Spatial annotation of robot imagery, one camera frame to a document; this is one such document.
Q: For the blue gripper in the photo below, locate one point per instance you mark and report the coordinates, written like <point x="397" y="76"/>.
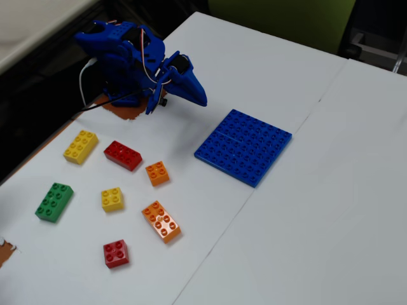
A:
<point x="190" y="80"/>

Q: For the orange 2x4 block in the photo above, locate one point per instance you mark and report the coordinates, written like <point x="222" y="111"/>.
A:
<point x="162" y="222"/>

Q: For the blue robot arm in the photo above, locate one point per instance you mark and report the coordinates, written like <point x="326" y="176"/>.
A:
<point x="114" y="57"/>

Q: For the orange 2x2 block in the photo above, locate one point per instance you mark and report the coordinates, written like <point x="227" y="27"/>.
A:
<point x="157" y="174"/>

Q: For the red 2x4 block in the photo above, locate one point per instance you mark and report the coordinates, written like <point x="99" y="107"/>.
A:
<point x="122" y="155"/>

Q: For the yellow 2x4 block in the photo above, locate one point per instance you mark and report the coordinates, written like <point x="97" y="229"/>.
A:
<point x="79" y="147"/>

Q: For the yellow 2x2 block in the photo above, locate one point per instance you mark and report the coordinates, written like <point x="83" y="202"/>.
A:
<point x="112" y="199"/>

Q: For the green 2x4 block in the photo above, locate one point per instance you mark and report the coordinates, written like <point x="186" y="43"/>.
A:
<point x="54" y="201"/>

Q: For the red 2x2 block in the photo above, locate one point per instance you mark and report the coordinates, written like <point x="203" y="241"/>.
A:
<point x="116" y="254"/>

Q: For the white foam board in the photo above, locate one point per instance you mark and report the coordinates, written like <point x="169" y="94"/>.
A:
<point x="222" y="63"/>
<point x="318" y="222"/>

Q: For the green chair back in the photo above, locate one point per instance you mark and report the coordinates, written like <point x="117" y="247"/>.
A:
<point x="286" y="19"/>

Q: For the white side table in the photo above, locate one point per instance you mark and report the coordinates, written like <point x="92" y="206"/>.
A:
<point x="31" y="25"/>

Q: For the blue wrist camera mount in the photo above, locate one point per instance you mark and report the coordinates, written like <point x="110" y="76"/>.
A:
<point x="153" y="100"/>

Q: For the blue 8x8 base plate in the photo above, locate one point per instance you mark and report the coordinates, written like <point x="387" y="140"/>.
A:
<point x="243" y="147"/>

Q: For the grey metal chair frame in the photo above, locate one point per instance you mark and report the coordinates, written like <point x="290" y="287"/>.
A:
<point x="378" y="51"/>

